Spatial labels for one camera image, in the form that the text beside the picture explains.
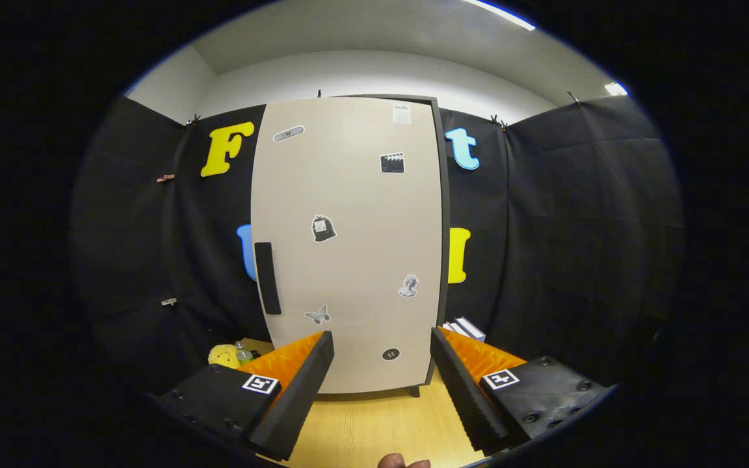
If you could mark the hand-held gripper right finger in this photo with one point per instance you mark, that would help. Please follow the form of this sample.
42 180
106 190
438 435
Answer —
465 396

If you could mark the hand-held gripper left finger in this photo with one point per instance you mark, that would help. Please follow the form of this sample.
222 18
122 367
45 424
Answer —
296 400

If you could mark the grey shoe cabinet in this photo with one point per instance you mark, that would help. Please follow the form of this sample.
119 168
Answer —
445 227

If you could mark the beige shoe cabinet door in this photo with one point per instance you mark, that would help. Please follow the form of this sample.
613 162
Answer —
348 195

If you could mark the white spine book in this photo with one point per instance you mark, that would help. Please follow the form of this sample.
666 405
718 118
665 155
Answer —
460 328

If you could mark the purple spine book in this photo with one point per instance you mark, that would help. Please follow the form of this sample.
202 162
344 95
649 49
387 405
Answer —
473 327

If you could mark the green drink bottle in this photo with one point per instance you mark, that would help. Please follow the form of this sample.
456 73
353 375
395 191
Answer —
243 354

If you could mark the yellow plush toy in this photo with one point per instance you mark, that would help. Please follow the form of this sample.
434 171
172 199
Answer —
222 356

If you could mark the black backdrop cloth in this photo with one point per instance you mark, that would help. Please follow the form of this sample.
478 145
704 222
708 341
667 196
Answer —
576 227

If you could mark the small ceiling light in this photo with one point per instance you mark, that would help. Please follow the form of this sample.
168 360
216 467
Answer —
616 88

